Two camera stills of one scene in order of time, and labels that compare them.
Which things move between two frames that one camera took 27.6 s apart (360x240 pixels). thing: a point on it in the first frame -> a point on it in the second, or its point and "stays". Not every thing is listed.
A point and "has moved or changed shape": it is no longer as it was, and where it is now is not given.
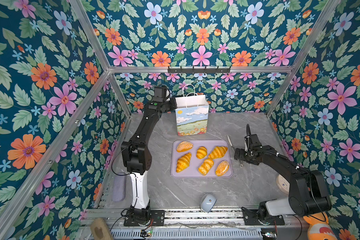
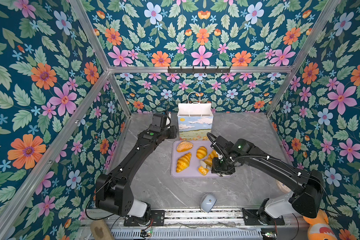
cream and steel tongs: (240, 164) has moved or changed shape
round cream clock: (282, 184) stays
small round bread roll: (201, 152) stays
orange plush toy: (319, 228) stays
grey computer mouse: (207, 202) stays
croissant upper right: (218, 151) stays
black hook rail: (195, 70) stays
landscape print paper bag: (192, 114) has moved or changed shape
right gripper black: (240, 155) -> (215, 168)
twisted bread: (203, 169) stays
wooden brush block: (100, 230) stays
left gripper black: (172, 103) -> (173, 131)
